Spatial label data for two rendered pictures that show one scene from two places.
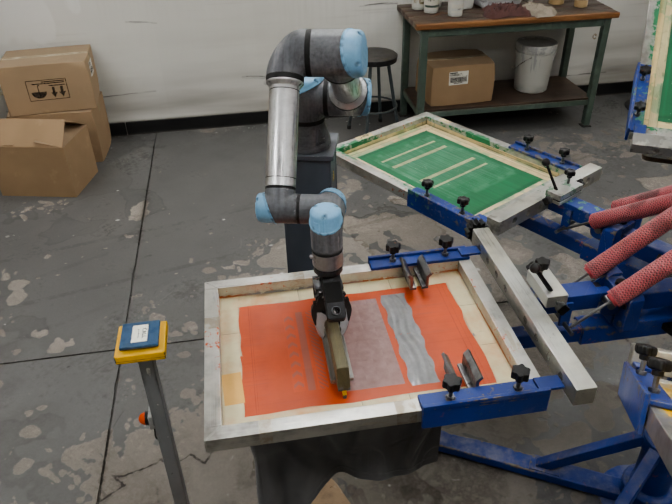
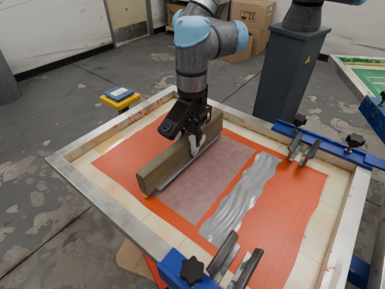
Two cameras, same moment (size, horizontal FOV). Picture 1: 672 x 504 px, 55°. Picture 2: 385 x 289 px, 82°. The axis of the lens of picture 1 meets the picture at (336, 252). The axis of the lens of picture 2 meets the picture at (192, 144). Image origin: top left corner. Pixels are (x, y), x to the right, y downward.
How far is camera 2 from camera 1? 119 cm
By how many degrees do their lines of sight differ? 37
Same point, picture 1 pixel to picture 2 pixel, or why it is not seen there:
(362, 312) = (235, 152)
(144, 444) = not seen: hidden behind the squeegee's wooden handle
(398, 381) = (192, 219)
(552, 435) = not seen: outside the picture
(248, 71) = (344, 34)
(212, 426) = (59, 153)
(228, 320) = (161, 109)
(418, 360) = (226, 217)
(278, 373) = (139, 152)
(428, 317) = (279, 190)
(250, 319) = not seen: hidden behind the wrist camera
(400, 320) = (252, 176)
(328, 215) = (184, 22)
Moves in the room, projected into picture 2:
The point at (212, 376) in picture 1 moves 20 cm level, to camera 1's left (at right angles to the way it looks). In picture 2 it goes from (102, 128) to (78, 105)
